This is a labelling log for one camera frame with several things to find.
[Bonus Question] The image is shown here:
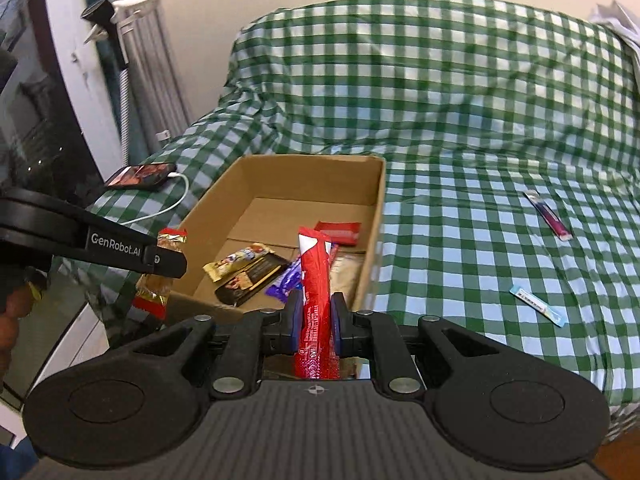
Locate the small golden red-ended snack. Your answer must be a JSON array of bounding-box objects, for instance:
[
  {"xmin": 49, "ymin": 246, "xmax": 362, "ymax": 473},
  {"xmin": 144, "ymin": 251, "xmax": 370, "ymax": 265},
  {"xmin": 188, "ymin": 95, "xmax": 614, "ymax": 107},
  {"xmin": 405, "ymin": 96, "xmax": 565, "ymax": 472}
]
[{"xmin": 132, "ymin": 227, "xmax": 188, "ymax": 321}]

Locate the light blue stick packet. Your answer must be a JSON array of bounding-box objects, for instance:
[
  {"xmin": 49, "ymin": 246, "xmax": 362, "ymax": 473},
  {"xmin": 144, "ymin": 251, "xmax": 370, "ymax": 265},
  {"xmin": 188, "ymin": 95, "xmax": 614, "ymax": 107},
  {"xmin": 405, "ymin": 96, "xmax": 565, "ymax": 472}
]
[{"xmin": 509, "ymin": 284, "xmax": 566, "ymax": 328}]

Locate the white charging cable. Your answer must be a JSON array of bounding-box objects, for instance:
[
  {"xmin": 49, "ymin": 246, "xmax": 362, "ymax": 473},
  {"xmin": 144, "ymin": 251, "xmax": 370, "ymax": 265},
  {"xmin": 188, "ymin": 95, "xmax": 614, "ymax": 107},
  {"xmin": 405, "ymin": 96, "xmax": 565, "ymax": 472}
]
[{"xmin": 120, "ymin": 172, "xmax": 190, "ymax": 226}]

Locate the clear packet of white snacks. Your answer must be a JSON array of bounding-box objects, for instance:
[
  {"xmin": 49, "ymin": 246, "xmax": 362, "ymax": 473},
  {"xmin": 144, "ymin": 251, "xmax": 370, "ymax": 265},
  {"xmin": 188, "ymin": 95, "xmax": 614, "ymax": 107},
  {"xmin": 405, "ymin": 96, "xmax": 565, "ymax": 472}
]
[{"xmin": 327, "ymin": 252, "xmax": 371, "ymax": 311}]

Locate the person's left hand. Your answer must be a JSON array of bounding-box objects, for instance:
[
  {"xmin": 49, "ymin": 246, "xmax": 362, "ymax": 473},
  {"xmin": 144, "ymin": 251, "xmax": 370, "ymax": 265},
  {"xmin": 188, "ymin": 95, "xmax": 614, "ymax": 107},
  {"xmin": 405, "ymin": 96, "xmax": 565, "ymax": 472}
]
[{"xmin": 0, "ymin": 285, "xmax": 32, "ymax": 377}]

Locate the grey and teal curtain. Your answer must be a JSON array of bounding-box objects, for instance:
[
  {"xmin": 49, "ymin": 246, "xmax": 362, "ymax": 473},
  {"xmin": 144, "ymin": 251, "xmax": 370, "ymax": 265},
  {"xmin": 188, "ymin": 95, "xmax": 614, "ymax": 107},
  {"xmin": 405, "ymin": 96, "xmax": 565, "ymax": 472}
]
[{"xmin": 80, "ymin": 0, "xmax": 193, "ymax": 161}]

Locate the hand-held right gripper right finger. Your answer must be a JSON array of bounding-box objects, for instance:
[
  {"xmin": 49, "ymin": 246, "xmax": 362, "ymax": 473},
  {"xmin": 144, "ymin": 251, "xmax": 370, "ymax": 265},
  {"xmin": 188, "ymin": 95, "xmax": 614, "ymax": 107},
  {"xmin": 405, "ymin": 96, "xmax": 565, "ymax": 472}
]
[{"xmin": 330, "ymin": 291, "xmax": 498, "ymax": 401}]

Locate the green checked blanket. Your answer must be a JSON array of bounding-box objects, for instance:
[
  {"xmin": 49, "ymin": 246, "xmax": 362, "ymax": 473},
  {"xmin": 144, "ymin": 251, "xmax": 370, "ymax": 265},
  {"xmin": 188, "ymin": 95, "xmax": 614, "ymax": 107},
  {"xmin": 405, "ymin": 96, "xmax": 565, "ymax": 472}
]
[{"xmin": 50, "ymin": 0, "xmax": 640, "ymax": 443}]

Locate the small plain red packet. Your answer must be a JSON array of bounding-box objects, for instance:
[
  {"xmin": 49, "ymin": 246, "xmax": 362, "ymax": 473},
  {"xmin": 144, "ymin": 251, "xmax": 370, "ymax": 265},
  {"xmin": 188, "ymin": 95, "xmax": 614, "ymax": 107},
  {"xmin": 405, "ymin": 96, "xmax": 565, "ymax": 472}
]
[{"xmin": 314, "ymin": 221, "xmax": 362, "ymax": 246}]

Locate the glass bedside table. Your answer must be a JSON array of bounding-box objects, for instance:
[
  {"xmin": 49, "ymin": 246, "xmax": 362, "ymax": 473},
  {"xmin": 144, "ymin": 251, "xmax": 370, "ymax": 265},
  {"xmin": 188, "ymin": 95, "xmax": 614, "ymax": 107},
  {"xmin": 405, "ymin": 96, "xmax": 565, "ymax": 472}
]
[{"xmin": 10, "ymin": 255, "xmax": 168, "ymax": 401}]

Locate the purple snack wrapper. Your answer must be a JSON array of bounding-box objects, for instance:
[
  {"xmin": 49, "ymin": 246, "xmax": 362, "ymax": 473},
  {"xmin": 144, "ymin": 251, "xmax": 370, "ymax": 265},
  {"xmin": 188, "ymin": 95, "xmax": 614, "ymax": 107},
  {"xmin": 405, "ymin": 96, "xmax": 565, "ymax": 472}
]
[{"xmin": 266, "ymin": 255, "xmax": 303, "ymax": 303}]

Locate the black airplane stand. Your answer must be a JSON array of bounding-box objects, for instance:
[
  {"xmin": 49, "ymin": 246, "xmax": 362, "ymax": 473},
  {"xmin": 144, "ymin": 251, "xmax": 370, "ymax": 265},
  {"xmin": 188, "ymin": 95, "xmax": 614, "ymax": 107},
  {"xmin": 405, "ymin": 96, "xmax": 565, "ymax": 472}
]
[{"xmin": 81, "ymin": 0, "xmax": 128, "ymax": 70}]

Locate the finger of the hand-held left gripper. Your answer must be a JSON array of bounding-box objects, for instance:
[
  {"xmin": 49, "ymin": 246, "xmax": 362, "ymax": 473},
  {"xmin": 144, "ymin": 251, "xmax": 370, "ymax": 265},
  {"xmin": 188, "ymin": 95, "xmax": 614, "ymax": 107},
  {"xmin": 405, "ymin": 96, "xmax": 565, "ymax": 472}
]
[{"xmin": 75, "ymin": 209, "xmax": 188, "ymax": 280}]

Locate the black smartphone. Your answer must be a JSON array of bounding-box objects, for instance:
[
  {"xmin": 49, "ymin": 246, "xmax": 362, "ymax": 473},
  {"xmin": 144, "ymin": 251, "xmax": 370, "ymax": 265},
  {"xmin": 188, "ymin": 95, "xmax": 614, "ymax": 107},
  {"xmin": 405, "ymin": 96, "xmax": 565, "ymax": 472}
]
[{"xmin": 104, "ymin": 162, "xmax": 178, "ymax": 192}]

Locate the brown cardboard box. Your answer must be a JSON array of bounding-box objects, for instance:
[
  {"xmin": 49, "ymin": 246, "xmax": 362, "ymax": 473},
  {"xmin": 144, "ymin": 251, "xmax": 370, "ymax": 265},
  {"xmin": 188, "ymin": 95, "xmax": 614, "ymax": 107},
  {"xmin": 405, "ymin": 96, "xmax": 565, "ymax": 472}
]
[{"xmin": 167, "ymin": 154, "xmax": 387, "ymax": 328}]

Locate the yellow snack bar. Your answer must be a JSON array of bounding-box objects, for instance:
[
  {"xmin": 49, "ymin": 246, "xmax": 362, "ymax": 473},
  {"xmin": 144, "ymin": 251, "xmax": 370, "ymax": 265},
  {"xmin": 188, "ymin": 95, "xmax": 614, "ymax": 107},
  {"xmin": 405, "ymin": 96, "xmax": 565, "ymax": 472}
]
[{"xmin": 202, "ymin": 242, "xmax": 275, "ymax": 279}]

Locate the white crumpled cloth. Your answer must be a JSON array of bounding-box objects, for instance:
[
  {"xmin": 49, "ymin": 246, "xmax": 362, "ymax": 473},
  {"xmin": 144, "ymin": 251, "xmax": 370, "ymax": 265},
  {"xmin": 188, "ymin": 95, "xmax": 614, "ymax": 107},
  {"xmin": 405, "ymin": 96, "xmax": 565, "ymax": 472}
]
[{"xmin": 587, "ymin": 0, "xmax": 640, "ymax": 66}]

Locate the purple stick packet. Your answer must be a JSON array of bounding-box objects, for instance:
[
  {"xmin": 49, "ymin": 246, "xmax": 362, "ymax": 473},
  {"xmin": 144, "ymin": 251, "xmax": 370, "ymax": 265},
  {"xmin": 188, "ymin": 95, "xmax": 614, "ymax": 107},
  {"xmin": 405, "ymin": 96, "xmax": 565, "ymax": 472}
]
[{"xmin": 522, "ymin": 190, "xmax": 573, "ymax": 242}]

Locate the white curved frame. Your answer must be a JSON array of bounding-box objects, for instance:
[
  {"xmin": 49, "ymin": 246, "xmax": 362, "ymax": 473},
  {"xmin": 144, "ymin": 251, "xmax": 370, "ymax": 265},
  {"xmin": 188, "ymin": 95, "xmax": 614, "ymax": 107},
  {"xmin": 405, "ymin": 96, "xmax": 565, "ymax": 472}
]
[{"xmin": 42, "ymin": 0, "xmax": 133, "ymax": 186}]

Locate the dark brown chocolate bar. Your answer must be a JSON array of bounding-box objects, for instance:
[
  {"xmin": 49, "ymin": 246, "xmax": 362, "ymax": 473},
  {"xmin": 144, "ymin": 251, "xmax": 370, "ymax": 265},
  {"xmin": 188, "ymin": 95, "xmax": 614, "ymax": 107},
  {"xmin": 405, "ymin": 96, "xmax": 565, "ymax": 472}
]
[{"xmin": 215, "ymin": 254, "xmax": 290, "ymax": 306}]

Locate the long red and white packet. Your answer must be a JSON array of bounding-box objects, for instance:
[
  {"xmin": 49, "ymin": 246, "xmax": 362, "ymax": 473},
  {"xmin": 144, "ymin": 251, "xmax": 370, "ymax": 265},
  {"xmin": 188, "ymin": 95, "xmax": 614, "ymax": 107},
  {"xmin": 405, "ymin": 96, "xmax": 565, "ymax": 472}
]
[{"xmin": 294, "ymin": 226, "xmax": 341, "ymax": 381}]

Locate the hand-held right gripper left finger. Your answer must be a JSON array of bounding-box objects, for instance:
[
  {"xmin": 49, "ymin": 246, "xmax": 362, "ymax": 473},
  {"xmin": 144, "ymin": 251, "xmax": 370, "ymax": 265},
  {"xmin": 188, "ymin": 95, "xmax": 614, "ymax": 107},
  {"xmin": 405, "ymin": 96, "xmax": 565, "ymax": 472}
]
[{"xmin": 120, "ymin": 292, "xmax": 304, "ymax": 401}]

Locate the dark glass cabinet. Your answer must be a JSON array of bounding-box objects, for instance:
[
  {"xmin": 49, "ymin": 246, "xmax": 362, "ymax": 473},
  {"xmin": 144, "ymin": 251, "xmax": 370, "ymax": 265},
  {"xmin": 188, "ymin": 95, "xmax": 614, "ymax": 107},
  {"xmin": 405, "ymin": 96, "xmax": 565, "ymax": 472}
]
[{"xmin": 0, "ymin": 0, "xmax": 106, "ymax": 201}]

